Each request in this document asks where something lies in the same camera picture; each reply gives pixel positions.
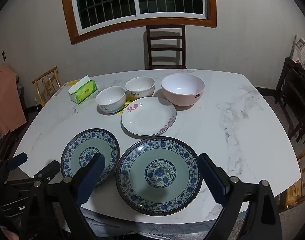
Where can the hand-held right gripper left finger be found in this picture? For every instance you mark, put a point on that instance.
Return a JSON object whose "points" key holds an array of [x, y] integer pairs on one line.
{"points": [[92, 177]]}

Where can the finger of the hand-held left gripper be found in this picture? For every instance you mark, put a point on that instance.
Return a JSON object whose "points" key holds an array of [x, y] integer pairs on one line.
{"points": [[48, 170], [16, 160]]}

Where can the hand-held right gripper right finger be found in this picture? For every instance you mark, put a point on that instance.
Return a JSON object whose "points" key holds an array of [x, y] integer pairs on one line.
{"points": [[212, 180]]}

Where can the small blue patterned plate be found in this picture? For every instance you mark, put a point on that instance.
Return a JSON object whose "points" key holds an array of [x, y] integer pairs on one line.
{"points": [[75, 152]]}

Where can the large blue patterned plate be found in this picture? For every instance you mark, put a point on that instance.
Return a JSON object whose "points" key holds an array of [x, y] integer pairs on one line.
{"points": [[157, 175]]}

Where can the white bowl with blue stripe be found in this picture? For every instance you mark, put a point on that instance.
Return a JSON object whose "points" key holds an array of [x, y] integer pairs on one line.
{"points": [[110, 107]]}

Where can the white plate with pink flowers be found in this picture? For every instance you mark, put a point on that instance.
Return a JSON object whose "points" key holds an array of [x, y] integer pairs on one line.
{"points": [[147, 117]]}

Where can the large pink bowl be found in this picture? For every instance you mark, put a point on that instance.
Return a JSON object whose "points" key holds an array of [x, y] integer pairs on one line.
{"points": [[182, 100]]}

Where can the white bowl with orange stripe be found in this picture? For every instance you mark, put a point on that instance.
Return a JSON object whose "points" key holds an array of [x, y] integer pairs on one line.
{"points": [[140, 93]]}

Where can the person's left hand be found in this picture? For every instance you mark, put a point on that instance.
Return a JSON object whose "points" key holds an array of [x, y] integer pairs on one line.
{"points": [[8, 233]]}

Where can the pink cloth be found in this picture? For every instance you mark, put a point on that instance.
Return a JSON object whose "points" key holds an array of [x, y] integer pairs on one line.
{"points": [[5, 100]]}

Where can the round yellow warning sticker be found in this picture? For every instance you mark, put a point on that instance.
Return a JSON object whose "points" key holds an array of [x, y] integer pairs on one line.
{"points": [[128, 103]]}

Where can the green tissue box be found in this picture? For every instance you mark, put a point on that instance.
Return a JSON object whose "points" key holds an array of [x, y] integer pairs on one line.
{"points": [[86, 91]]}

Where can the dark wooden chairs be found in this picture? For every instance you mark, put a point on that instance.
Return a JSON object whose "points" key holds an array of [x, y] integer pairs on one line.
{"points": [[292, 85]]}

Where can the stack of newspapers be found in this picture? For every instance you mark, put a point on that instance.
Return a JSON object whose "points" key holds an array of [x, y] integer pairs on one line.
{"points": [[301, 50]]}

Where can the dark wooden slatted chair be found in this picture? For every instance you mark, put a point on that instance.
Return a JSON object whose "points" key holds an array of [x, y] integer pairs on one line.
{"points": [[165, 28]]}

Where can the dark wall switch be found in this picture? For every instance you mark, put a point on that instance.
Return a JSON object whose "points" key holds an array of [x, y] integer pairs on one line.
{"points": [[3, 55]]}

